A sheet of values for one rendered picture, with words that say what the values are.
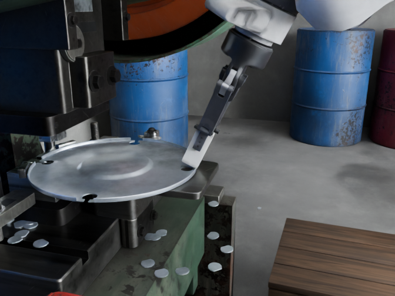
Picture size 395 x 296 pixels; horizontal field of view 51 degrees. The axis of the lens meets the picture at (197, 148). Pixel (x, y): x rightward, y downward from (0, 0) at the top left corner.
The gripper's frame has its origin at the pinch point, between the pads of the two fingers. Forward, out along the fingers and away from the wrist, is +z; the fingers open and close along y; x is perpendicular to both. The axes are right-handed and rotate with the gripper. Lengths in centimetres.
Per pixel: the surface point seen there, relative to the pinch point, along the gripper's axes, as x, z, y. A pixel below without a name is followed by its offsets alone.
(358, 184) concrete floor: -86, 49, 188
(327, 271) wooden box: -45, 31, 39
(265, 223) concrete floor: -39, 71, 125
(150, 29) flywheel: 24.8, -8.2, 30.7
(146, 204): 3.6, 13.8, -1.7
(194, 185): -2.7, 3.2, -6.9
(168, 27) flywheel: 20.8, -10.6, 30.6
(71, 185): 14.3, 10.9, -11.9
